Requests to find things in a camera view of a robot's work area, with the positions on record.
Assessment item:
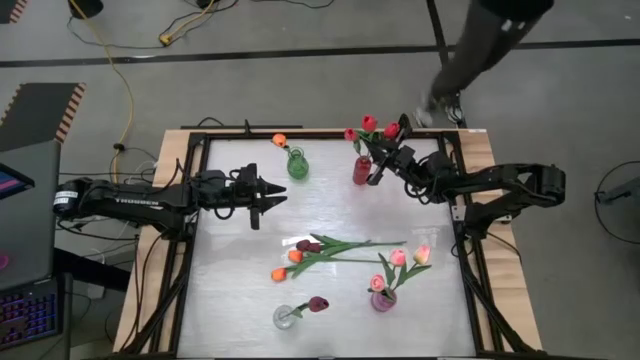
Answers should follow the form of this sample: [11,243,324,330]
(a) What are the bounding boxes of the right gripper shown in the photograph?
[360,135,424,184]

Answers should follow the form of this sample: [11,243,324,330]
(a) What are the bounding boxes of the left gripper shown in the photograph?
[234,162,289,214]

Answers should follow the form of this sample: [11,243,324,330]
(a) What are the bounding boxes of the pink artificial tulip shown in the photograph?
[377,248,408,296]
[392,244,433,294]
[368,273,389,301]

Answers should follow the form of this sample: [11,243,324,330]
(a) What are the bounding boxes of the red ribbed glass vase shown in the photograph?
[352,154,374,186]

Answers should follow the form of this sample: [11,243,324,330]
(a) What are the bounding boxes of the green glass vase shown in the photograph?
[287,146,310,180]

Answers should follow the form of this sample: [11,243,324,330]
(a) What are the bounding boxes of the clear embossed glass vase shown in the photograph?
[272,304,298,331]

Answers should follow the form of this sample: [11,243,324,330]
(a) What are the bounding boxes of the purple ribbed glass vase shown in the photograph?
[370,288,399,314]

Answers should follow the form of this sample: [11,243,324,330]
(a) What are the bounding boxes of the person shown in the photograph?
[413,0,556,129]

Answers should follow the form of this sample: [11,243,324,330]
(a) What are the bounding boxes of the grey laptop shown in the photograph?
[0,139,62,291]

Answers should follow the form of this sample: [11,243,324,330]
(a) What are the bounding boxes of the black stand foot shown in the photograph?
[597,177,640,206]

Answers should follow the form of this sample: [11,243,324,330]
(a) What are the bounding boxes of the black mat striped edge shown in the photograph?
[0,82,87,154]
[0,0,29,25]

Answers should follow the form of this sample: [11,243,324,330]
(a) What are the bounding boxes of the monitor screen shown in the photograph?
[0,162,36,201]

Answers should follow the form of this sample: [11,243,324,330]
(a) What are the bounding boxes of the black round stand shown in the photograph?
[67,0,105,20]

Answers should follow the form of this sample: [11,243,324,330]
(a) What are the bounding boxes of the backlit keyboard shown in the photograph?
[0,279,65,351]

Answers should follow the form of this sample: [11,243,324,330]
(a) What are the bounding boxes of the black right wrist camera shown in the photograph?
[367,164,389,187]

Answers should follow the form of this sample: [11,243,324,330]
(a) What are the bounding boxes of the thick black cable arch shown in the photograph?
[398,113,414,144]

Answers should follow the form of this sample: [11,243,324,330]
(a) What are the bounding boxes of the black metal table frame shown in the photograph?
[114,127,546,360]

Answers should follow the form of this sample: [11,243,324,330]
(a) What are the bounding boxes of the long yellow cable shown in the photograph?
[69,0,136,179]

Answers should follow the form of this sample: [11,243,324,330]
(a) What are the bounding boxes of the yellow plug cable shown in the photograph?
[158,0,221,47]

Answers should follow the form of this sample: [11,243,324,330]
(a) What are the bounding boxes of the black floor cable loop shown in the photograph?
[593,159,640,251]

